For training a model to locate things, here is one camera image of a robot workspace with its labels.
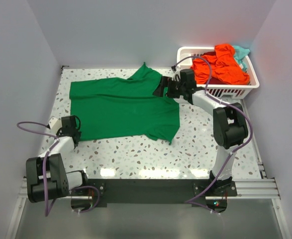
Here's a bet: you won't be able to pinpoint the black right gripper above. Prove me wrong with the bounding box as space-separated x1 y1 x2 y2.
153 76 186 99

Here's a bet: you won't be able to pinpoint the green t-shirt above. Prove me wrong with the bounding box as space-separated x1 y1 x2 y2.
69 64 180 142

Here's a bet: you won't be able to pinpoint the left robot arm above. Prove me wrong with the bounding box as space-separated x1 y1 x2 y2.
26 116 90 203

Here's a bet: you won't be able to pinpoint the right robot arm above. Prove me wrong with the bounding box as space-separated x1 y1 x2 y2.
153 69 249 196

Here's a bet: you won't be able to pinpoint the orange t-shirt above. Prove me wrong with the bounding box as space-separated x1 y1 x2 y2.
191 44 250 85

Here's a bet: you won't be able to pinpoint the white plastic basket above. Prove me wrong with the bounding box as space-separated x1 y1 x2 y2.
177 44 260 99

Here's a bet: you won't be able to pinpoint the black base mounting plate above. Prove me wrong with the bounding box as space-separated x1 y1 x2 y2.
70 179 238 213

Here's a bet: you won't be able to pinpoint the teal t-shirt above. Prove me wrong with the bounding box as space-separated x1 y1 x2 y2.
232 45 250 69

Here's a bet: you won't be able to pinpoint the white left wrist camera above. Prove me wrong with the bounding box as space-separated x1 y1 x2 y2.
48 117 62 132

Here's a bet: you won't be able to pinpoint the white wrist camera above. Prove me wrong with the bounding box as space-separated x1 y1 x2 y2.
171 65 181 82
48 117 62 132

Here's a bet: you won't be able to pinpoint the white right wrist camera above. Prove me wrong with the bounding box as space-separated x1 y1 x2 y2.
171 65 181 82

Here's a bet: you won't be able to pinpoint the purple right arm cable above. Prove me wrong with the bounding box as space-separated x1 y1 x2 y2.
172 56 255 209

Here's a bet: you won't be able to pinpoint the aluminium frame rail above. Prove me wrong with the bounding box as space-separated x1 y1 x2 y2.
17 161 282 200

